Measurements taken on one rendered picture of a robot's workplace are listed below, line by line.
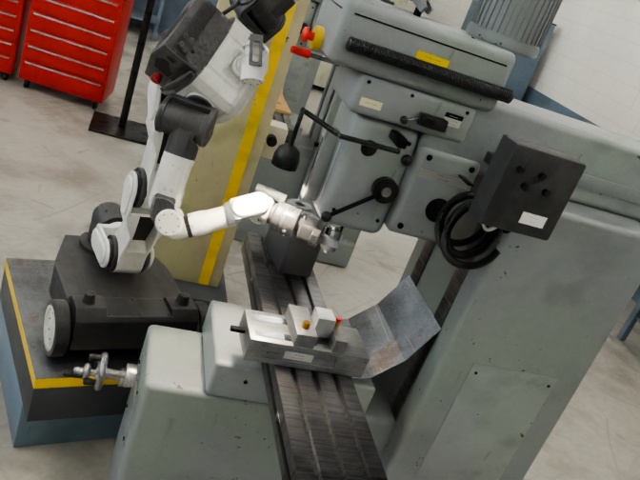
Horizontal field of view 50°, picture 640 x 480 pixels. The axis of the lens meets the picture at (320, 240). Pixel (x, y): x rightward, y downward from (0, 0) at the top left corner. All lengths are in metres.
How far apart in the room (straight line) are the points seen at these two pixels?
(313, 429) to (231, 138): 2.21
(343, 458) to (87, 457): 1.38
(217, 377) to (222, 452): 0.29
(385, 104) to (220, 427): 1.06
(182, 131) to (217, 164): 1.76
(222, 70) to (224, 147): 1.67
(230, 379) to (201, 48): 0.94
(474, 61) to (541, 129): 0.29
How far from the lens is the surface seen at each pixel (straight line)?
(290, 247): 2.33
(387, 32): 1.71
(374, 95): 1.75
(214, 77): 2.03
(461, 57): 1.79
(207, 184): 3.75
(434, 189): 1.89
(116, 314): 2.56
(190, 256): 3.94
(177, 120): 1.97
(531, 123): 1.94
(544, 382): 2.26
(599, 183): 2.12
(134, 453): 2.20
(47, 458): 2.83
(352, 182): 1.84
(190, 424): 2.13
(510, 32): 1.87
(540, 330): 2.13
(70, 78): 6.49
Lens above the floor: 1.98
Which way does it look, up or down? 22 degrees down
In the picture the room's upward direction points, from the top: 21 degrees clockwise
